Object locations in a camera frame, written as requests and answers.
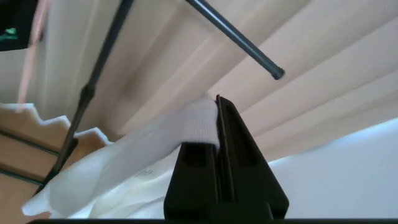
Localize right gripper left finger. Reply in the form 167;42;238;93
164;142;220;219

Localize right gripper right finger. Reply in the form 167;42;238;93
216;95;290;219

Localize white garment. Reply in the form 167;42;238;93
21;92;220;219

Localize pink clothes hanger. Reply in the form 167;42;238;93
17;0;50;105

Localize black shorts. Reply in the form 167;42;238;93
0;0;40;52

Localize black clothes rack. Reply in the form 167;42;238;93
0;0;285;197

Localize beige curtain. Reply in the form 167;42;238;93
0;0;398;162

